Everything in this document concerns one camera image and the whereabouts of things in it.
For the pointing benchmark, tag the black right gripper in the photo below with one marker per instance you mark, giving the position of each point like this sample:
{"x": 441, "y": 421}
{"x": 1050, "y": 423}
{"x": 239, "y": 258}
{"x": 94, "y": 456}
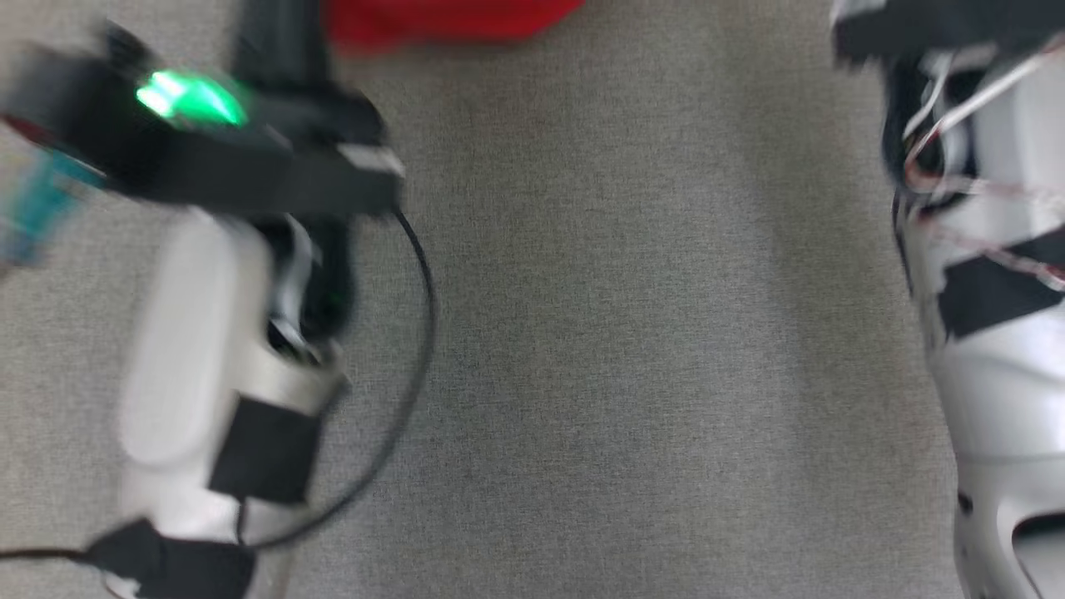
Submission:
{"x": 940, "y": 25}

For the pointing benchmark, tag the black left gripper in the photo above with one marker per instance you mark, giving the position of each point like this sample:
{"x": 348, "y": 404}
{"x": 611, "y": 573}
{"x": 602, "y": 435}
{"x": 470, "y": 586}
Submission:
{"x": 274, "y": 175}

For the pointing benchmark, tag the red white basketball jersey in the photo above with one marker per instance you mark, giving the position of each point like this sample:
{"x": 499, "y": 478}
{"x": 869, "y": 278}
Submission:
{"x": 449, "y": 17}

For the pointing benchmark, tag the grey fabric sofa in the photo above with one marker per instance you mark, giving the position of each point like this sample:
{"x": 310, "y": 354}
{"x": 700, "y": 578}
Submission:
{"x": 624, "y": 333}

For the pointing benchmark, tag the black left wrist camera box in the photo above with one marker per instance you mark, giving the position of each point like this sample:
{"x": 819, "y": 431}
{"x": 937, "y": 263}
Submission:
{"x": 66, "y": 100}

